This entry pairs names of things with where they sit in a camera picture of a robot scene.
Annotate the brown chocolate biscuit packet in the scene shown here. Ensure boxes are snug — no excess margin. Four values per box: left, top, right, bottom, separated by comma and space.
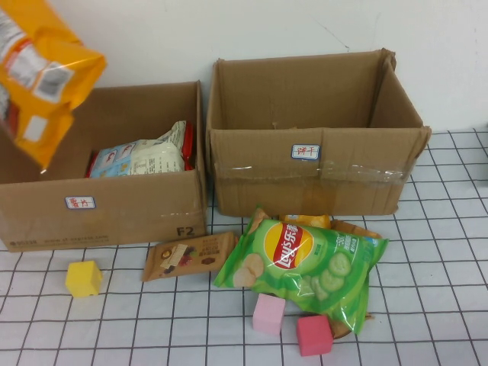
141, 231, 240, 282

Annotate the green Lay's chips bag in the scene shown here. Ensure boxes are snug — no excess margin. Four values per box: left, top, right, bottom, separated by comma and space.
213, 204, 390, 336

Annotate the large orange chips bag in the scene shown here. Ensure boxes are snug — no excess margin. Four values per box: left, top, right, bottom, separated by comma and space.
0, 0, 107, 171

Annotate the red snack bag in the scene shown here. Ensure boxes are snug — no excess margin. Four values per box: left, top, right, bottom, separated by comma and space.
85, 122, 197, 178

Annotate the orange-brown snack packet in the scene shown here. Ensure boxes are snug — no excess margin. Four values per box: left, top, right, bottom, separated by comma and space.
329, 219, 383, 240

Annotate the taped cardboard box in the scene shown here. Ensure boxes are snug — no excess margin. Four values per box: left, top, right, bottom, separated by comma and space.
205, 48, 432, 217

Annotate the white label with red writing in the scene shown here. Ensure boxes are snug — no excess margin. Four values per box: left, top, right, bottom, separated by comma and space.
291, 143, 323, 161
65, 195, 97, 210

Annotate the light pink foam cube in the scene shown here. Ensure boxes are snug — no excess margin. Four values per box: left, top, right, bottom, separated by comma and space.
252, 293, 287, 336

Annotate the cardboard box with F2 print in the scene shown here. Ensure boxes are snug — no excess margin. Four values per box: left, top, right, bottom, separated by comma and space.
0, 79, 210, 253

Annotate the dark pink foam cube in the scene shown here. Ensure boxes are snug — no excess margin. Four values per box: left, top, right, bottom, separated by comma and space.
296, 314, 336, 358

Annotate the yellow foam cube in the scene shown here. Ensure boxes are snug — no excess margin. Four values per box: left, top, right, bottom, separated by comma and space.
64, 259, 104, 298

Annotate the white black-grid tablecloth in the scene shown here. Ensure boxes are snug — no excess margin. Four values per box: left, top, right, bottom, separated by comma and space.
0, 129, 488, 366

